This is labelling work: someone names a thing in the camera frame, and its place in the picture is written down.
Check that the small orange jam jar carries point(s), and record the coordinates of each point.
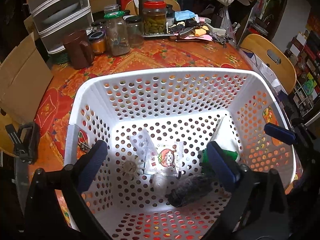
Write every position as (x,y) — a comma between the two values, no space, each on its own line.
(98,42)

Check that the left wooden chair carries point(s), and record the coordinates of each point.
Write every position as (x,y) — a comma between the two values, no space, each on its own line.
(6,144)

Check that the brown ceramic mug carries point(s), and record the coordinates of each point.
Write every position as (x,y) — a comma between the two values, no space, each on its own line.
(79,49)

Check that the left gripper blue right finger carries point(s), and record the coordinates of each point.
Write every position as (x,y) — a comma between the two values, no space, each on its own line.
(229,181)

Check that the tomato print snack packet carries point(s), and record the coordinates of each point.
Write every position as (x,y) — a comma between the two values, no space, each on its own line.
(167,161)

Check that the red lid pickle jar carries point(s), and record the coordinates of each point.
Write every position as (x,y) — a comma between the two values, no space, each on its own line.
(154,17)

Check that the green snack packet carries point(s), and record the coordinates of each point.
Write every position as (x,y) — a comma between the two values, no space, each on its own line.
(219,161)

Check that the clear white plastic bag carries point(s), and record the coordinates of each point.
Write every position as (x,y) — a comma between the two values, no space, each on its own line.
(143,144)

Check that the tall green lid glass jar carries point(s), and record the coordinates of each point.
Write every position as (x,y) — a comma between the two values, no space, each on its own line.
(117,33)

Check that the blue face mask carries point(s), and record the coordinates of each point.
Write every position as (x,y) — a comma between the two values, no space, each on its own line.
(183,15)

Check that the wooden chair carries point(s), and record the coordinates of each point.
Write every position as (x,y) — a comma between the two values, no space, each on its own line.
(273,58)
(6,144)

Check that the red floral tablecloth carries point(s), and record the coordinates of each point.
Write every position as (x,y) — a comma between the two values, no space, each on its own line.
(55,108)

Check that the empty black lid glass jar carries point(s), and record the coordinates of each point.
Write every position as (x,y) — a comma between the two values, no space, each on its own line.
(135,30)

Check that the black phone stand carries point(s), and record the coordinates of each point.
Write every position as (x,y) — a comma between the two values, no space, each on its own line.
(25,140)

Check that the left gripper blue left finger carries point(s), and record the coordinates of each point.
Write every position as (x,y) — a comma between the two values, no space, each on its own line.
(89,164)

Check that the brown cardboard box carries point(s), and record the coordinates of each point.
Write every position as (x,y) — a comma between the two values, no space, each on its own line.
(24,79)

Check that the white perforated plastic basket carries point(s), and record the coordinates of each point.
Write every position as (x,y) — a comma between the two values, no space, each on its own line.
(156,125)

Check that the right wooden chair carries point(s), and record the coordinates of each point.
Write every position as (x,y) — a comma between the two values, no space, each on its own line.
(273,58)

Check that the white round plastic piece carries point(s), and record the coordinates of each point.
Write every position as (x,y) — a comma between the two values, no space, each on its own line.
(129,166)

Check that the white plastic drawer tower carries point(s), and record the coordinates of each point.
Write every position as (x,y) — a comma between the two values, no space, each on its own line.
(56,19)

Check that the white label inside basket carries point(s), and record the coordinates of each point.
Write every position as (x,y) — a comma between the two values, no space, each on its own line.
(224,136)

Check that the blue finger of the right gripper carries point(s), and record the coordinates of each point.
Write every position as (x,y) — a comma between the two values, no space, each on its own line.
(284,135)

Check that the white paper bag on chair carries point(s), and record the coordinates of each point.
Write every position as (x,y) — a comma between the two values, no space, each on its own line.
(269,76)

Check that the black soft pouch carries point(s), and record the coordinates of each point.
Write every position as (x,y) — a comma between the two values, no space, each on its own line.
(191,190)

